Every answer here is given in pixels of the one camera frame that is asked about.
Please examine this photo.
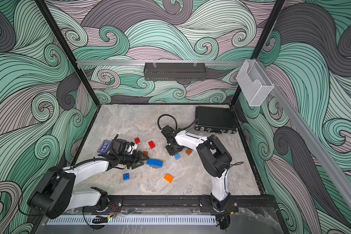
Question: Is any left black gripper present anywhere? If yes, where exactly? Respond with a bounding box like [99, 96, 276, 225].
[118, 151, 149, 169]

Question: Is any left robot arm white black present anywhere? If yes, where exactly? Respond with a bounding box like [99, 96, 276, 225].
[27, 150, 149, 219]

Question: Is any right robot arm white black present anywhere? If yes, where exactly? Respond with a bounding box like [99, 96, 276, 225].
[161, 129, 232, 213]

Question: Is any brown lego brick right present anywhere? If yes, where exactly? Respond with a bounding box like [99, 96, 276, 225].
[185, 149, 193, 156]

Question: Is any blue small lego brick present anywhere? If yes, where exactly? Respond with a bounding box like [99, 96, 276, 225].
[123, 173, 130, 181]

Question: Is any red lego brick centre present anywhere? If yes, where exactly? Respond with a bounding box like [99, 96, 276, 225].
[148, 141, 156, 149]

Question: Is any orange lego brick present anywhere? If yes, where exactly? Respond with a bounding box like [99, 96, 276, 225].
[164, 174, 174, 183]

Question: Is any blue card tag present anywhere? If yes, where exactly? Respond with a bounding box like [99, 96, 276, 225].
[97, 140, 112, 153]

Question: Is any black case on table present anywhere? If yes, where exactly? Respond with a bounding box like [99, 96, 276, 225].
[194, 106, 238, 134]

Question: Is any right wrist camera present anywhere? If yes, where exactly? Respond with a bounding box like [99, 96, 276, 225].
[161, 125, 175, 139]

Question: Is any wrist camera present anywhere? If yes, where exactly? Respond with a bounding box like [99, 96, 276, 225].
[110, 138, 137, 156]
[161, 125, 175, 139]

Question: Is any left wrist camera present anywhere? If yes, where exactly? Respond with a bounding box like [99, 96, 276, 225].
[110, 138, 137, 156]

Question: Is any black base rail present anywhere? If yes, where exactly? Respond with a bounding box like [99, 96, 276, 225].
[46, 194, 278, 213]

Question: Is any white slotted cable duct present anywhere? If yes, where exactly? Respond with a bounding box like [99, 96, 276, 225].
[46, 215, 216, 226]

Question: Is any black perforated wall tray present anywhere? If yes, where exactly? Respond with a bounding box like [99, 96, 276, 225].
[143, 63, 207, 82]

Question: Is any clear plastic wall bin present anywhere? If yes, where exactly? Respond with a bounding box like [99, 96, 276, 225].
[237, 59, 274, 107]

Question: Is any aluminium rail back wall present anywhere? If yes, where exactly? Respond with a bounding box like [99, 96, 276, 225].
[76, 59, 244, 67]

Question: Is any aluminium rail wall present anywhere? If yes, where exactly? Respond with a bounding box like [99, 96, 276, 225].
[76, 59, 244, 67]
[255, 59, 351, 210]

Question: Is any aluminium rail right wall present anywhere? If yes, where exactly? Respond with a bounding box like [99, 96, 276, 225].
[255, 59, 351, 210]

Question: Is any black frame post left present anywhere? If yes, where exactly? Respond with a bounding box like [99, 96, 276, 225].
[35, 0, 101, 109]

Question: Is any black frame post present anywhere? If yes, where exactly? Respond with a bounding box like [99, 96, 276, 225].
[35, 0, 101, 109]
[229, 1, 285, 109]

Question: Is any black frame post right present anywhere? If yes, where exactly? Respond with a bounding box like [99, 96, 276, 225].
[229, 1, 285, 109]

